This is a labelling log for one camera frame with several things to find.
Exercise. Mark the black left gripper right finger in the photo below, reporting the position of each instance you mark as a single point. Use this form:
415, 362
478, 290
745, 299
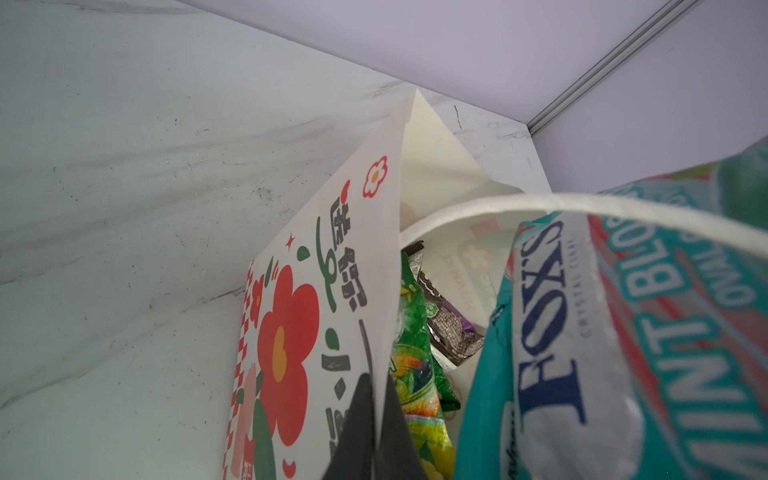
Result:
396, 457

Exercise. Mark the white flowered paper bag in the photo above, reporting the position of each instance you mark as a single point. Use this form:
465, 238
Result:
321, 301

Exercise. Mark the green Fox's Spring Tea bag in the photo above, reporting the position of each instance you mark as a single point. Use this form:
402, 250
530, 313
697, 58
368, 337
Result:
449, 401

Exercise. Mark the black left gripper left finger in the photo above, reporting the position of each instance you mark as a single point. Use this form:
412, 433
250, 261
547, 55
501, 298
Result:
353, 457

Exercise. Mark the brown chocolate bar wrapper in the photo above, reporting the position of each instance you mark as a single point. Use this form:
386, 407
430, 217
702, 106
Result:
452, 335

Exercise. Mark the teal green Fox's candy bag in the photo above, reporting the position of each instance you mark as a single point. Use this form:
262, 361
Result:
620, 350

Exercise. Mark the green yellow Fox's candy bag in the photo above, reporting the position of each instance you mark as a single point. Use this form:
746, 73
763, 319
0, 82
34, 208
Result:
414, 375

